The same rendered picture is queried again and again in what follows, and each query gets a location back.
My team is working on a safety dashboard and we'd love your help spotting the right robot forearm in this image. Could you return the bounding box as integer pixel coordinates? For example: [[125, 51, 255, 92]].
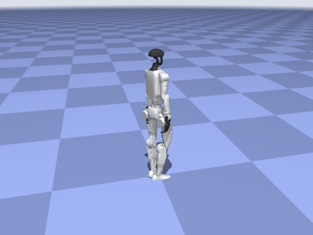
[[162, 95, 171, 120]]

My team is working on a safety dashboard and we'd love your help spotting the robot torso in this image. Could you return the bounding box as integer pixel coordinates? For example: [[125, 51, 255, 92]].
[[146, 68, 165, 120]]

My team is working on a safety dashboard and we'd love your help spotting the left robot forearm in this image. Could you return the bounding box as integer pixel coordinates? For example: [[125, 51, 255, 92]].
[[146, 92, 153, 107]]

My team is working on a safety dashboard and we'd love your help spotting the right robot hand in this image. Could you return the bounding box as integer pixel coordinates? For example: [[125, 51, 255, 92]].
[[161, 116, 171, 133]]

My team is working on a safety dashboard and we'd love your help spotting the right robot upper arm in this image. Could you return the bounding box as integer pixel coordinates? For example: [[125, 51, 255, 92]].
[[158, 72, 169, 101]]

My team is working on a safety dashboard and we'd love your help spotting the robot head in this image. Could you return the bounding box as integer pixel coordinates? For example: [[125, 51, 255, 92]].
[[148, 48, 164, 71]]

